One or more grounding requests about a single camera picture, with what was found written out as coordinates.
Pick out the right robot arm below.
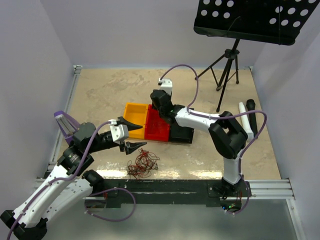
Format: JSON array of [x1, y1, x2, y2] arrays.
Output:
[[150, 89, 248, 197]]

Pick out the red plastic bin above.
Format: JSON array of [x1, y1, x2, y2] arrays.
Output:
[[144, 104, 170, 142]]

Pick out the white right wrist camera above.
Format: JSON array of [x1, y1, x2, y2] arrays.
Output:
[[158, 78, 173, 96]]

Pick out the yellow plastic bin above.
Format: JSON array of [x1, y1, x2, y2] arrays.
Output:
[[123, 102, 149, 140]]

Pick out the red and black wires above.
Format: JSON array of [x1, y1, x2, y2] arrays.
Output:
[[126, 147, 161, 180]]

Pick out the black music stand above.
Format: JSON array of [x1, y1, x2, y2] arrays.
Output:
[[193, 0, 320, 116]]

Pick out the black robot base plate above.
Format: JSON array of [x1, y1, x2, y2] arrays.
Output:
[[89, 179, 252, 208]]

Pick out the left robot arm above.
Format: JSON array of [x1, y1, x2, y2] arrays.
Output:
[[0, 111, 145, 240]]

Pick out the aluminium table frame rail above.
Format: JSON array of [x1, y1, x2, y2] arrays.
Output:
[[32, 65, 83, 192]]

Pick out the black plastic bin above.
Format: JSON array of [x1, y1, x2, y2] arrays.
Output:
[[168, 104, 194, 144]]

